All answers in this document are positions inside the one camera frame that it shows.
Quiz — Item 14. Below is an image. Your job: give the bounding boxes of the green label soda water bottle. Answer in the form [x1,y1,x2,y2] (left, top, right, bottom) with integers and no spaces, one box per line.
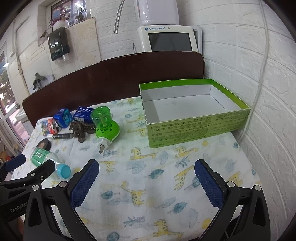
[30,147,72,179]

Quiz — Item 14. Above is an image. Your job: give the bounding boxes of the black white marker pen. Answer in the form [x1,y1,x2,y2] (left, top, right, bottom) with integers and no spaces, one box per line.
[47,133,73,140]

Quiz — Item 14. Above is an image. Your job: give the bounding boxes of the brown hair claw clip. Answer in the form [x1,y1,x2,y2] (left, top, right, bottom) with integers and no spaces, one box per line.
[69,121,96,143]

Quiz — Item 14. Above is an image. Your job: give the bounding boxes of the green mosquito repellent plug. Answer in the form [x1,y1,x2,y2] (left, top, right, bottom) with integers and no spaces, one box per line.
[91,106,120,154]

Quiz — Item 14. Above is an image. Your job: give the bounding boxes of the blue medicine box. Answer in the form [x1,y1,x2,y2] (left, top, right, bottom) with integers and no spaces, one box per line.
[73,106,94,124]

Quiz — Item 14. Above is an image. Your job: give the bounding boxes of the red playing card box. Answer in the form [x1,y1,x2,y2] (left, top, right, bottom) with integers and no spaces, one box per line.
[40,118,58,136]

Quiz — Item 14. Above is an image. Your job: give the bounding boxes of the blue plastic cube box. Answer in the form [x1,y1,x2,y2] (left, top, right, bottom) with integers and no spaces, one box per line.
[54,108,73,128]

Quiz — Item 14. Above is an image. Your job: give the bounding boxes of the green cardboard tray box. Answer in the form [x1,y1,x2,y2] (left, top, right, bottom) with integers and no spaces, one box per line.
[139,79,250,148]

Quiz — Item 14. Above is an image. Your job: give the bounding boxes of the dark brown wooden headboard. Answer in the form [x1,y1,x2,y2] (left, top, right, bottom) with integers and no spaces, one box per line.
[22,51,205,126]

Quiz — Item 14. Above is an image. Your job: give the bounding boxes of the potted plant on sill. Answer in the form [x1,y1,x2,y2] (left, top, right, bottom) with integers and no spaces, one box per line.
[40,8,71,38]

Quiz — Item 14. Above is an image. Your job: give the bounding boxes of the white CRT monitor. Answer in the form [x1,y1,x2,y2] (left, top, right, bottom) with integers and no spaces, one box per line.
[137,25,203,54]

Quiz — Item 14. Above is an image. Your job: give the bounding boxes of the white water heater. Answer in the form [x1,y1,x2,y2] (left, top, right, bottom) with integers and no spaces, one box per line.
[134,0,180,26]

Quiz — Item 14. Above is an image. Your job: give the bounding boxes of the black wall dispenser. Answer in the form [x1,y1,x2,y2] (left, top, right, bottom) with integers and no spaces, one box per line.
[47,27,71,61]

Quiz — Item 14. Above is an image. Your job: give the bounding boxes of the white wall cable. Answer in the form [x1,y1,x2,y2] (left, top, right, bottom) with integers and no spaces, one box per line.
[235,0,270,144]

